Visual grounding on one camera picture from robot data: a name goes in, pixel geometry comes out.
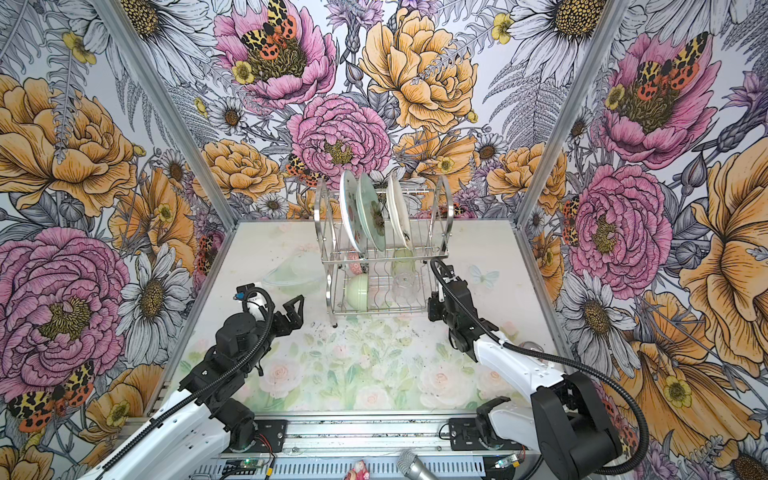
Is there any light green bowl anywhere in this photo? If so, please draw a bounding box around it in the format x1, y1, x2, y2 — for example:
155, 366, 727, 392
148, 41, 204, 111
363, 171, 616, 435
344, 273, 369, 312

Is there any chrome two-tier dish rack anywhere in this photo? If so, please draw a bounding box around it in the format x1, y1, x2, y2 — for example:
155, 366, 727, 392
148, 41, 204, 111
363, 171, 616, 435
313, 175, 454, 326

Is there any clear glass cup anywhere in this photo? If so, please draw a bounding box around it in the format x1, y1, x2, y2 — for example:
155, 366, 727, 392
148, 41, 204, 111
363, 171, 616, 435
393, 270, 421, 307

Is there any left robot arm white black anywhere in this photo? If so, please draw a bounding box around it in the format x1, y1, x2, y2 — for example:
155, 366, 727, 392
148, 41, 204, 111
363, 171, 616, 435
83, 286, 305, 479

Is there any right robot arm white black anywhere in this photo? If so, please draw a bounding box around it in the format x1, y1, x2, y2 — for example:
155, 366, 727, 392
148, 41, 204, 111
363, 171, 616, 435
428, 276, 622, 479

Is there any clear glass plate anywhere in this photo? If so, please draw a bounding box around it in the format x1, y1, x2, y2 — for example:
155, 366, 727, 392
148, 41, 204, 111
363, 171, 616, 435
262, 256, 325, 296

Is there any green tinted glass cup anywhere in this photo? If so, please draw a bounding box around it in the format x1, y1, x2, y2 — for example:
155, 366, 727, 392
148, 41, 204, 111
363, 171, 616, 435
392, 248, 416, 276

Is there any pink black patterned bowl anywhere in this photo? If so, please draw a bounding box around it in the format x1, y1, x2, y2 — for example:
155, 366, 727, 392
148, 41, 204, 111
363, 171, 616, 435
347, 253, 367, 276

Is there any orange capped small jar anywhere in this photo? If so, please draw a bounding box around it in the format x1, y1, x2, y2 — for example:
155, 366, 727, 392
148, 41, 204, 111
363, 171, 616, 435
518, 341, 545, 362

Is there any cream white plate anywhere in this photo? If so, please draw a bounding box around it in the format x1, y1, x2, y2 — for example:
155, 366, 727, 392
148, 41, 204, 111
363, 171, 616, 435
387, 178, 414, 250

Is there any mint green plate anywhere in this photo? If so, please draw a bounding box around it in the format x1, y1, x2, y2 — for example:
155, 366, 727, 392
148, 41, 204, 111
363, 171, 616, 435
356, 173, 386, 251

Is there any green circuit board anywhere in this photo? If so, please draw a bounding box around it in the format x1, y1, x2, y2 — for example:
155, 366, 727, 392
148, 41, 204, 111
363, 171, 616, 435
222, 459, 261, 476

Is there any watermelon pattern plate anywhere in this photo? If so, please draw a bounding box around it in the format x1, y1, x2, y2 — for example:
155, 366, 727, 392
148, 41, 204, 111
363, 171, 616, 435
339, 171, 366, 254

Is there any silver microphone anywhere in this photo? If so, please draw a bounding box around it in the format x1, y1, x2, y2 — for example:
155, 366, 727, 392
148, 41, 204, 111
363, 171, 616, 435
396, 450, 438, 480

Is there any small red pink figure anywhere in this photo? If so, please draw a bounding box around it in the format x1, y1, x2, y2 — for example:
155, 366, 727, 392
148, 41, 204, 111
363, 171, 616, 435
344, 460, 370, 480

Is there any left black corrugated cable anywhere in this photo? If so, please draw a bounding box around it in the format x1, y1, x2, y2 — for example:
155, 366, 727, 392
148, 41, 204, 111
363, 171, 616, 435
98, 286, 277, 475

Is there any black corrugated cable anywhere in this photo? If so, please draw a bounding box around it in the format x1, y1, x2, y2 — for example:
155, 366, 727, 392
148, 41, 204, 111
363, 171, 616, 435
98, 286, 277, 475
429, 257, 651, 477

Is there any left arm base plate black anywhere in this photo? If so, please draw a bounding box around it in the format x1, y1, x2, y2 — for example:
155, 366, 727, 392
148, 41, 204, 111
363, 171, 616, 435
228, 419, 288, 454

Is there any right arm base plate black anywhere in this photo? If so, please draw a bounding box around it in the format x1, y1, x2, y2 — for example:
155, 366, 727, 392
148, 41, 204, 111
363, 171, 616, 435
439, 417, 523, 452

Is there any aluminium frame rail front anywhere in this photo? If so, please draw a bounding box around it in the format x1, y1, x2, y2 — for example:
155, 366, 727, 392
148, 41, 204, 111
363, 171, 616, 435
110, 410, 622, 460

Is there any right black corrugated cable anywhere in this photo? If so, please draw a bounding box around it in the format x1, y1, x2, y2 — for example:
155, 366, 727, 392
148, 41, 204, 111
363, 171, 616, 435
429, 257, 651, 477

